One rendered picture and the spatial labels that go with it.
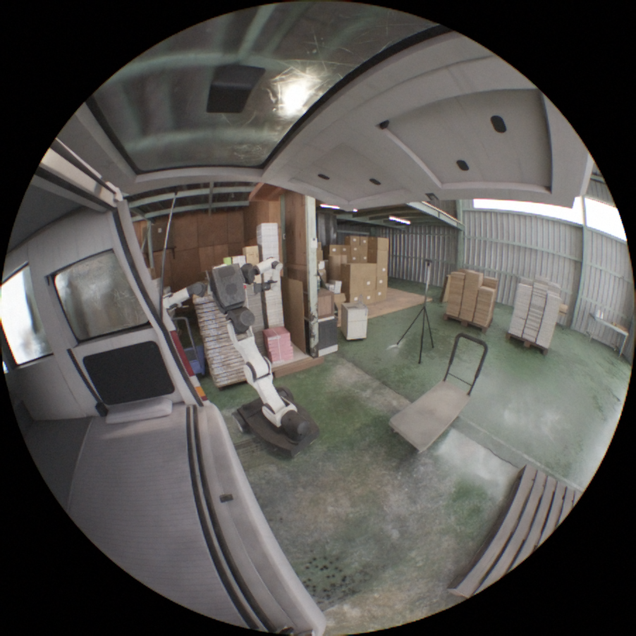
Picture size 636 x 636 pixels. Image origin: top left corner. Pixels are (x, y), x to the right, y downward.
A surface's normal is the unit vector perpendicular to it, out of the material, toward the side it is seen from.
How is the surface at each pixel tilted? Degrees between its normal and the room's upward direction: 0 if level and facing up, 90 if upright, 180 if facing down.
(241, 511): 0
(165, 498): 0
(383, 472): 0
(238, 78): 90
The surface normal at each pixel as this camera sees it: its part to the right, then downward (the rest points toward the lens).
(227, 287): 0.58, 0.01
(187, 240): 0.51, 0.28
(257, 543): -0.02, -0.94
